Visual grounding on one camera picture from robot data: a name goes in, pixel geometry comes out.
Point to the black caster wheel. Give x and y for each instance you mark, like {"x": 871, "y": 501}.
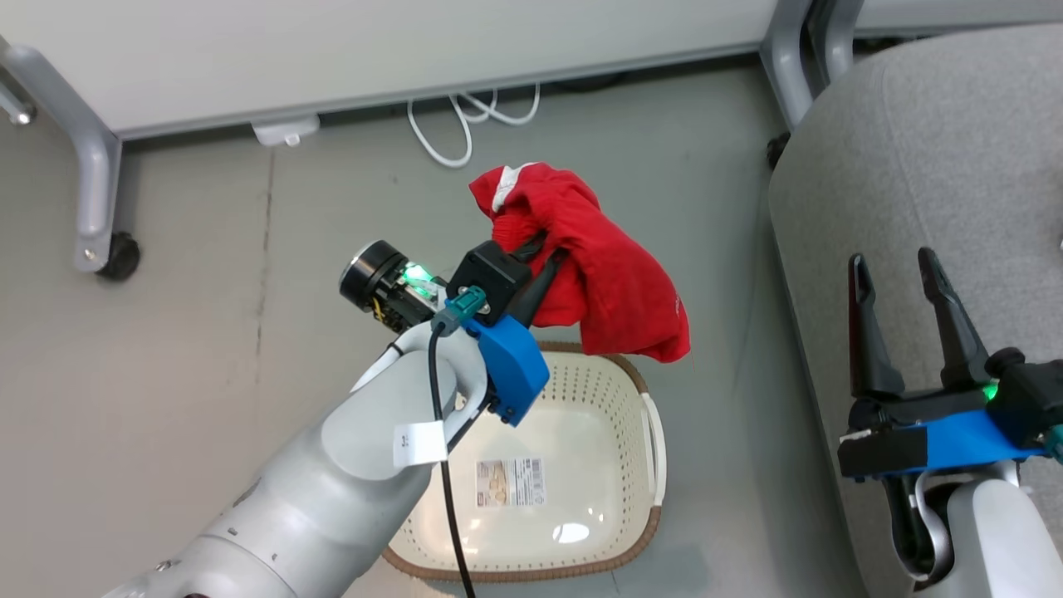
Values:
{"x": 122, "y": 256}

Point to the red cloth garment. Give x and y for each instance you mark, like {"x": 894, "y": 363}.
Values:
{"x": 614, "y": 274}

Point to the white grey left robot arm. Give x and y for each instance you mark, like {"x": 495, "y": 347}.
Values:
{"x": 332, "y": 498}

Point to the narrow white partition board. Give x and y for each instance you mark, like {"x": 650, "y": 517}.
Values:
{"x": 955, "y": 12}

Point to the printed basket sticker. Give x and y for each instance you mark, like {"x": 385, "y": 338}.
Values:
{"x": 511, "y": 482}

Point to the blue left camera mount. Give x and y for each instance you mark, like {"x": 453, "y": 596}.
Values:
{"x": 511, "y": 365}

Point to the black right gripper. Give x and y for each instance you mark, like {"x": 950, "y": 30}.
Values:
{"x": 1030, "y": 399}

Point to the long grey partition leg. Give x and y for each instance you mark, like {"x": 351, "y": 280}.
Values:
{"x": 91, "y": 166}

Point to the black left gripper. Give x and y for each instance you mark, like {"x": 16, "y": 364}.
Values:
{"x": 374, "y": 278}

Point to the white power adapter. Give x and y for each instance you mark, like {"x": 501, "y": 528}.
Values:
{"x": 286, "y": 130}

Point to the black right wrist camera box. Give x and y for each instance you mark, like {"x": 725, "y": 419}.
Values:
{"x": 880, "y": 453}

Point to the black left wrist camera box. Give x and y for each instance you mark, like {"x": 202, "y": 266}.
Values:
{"x": 490, "y": 278}

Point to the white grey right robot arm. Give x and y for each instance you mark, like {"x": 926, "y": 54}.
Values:
{"x": 996, "y": 540}

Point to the cream laundry basket brown rim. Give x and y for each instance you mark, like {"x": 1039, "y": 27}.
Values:
{"x": 581, "y": 432}

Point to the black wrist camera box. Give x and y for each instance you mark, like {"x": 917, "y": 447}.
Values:
{"x": 880, "y": 453}
{"x": 490, "y": 278}

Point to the grey fabric seat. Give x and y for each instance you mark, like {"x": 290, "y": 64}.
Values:
{"x": 913, "y": 166}

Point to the blue right camera mount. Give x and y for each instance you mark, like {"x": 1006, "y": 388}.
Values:
{"x": 963, "y": 444}

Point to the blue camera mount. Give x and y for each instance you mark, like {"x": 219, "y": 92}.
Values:
{"x": 963, "y": 444}
{"x": 511, "y": 365}

